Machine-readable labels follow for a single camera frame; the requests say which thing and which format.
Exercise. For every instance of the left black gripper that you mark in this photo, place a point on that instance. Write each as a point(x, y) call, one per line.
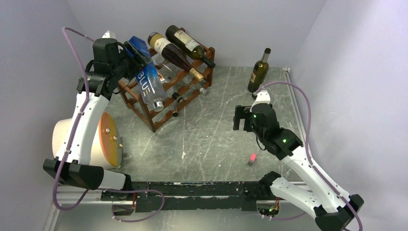
point(139, 60)

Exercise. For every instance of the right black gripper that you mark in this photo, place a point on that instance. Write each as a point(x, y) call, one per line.
point(242, 112)

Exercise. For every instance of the blue labelled clear bottle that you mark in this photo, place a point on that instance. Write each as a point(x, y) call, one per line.
point(150, 86)

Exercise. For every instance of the green wine bottle silver cap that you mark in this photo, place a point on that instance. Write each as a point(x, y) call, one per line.
point(259, 72)

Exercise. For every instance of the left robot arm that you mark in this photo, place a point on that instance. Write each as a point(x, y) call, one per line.
point(111, 62)

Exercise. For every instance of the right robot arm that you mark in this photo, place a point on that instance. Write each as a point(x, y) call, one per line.
point(331, 207)

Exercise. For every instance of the clear bottle lower rack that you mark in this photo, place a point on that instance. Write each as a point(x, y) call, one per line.
point(170, 71)

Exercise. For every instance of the dark bottle gold foil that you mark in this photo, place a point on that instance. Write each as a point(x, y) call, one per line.
point(171, 53)

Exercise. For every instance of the brown wooden wine rack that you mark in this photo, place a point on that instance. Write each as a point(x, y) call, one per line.
point(132, 98)

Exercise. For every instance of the dark bottle cream label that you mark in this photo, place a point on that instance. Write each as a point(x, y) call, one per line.
point(188, 45)

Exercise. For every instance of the small red grey block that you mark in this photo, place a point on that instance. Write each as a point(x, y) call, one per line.
point(252, 159)

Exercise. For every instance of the white drum orange lid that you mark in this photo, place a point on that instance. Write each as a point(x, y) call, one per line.
point(106, 148)

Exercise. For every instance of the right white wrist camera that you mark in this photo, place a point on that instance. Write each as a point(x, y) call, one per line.
point(262, 97)

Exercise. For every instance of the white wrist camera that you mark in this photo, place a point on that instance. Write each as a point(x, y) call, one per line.
point(109, 35)
point(262, 97)

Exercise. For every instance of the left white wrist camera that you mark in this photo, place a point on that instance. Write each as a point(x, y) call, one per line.
point(109, 35)

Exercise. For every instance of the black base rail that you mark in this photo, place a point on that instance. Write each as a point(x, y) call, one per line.
point(150, 196)

